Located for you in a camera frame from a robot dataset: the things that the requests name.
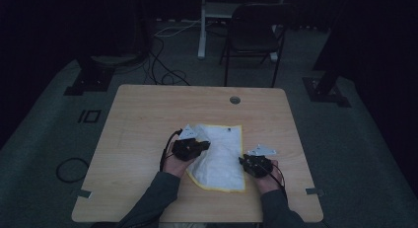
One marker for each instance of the person's right hand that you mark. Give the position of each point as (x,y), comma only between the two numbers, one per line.
(269,183)

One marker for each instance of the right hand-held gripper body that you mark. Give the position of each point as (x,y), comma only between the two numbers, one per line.
(258,165)

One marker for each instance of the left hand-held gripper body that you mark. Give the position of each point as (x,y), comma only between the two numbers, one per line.
(185,149)

